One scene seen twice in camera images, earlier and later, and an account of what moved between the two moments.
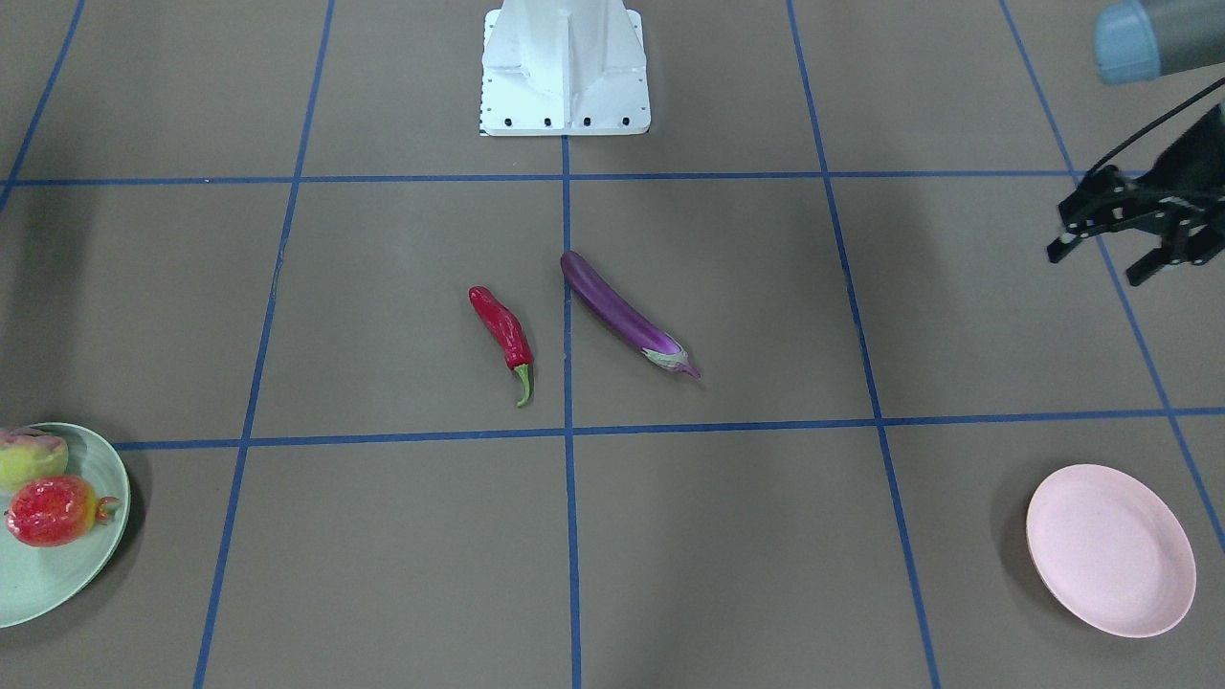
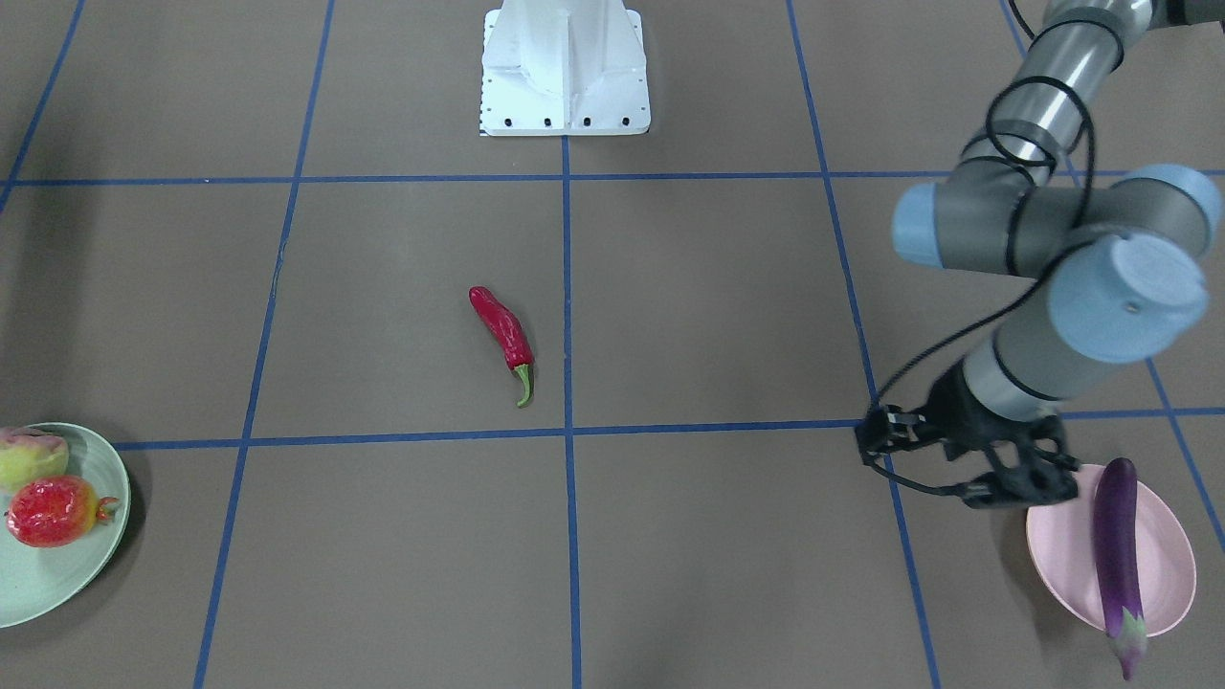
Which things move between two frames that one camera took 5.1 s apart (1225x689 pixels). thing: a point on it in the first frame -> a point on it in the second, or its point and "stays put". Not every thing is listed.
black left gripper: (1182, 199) -> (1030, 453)
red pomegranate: (54, 511) stays put
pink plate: (1112, 550) stays put
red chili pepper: (509, 334) stays put
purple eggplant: (625, 320) -> (1117, 529)
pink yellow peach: (28, 456) stays put
